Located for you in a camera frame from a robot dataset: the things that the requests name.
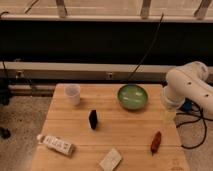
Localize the black floor cable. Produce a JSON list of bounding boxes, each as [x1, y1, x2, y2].
[[175, 101, 213, 150]]

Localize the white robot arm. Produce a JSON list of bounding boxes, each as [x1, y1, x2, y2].
[[161, 61, 213, 114]]

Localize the black hanging cable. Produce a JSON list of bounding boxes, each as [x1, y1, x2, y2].
[[127, 12, 165, 83]]

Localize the translucent plastic cup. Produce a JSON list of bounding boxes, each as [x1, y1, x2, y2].
[[64, 84, 81, 106]]

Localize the green bowl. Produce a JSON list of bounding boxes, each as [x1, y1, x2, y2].
[[117, 84, 148, 110]]

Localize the white tube with label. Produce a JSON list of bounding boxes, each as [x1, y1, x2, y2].
[[37, 134, 74, 156]]

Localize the black eraser block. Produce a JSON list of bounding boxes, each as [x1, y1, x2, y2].
[[89, 110, 98, 130]]

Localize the red-brown pepper toy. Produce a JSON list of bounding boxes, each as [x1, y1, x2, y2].
[[150, 131, 161, 154]]

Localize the beige sponge pad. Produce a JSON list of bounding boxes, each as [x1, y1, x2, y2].
[[99, 148, 122, 171]]

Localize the translucent cylindrical end effector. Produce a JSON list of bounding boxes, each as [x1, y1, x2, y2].
[[163, 109, 176, 124]]

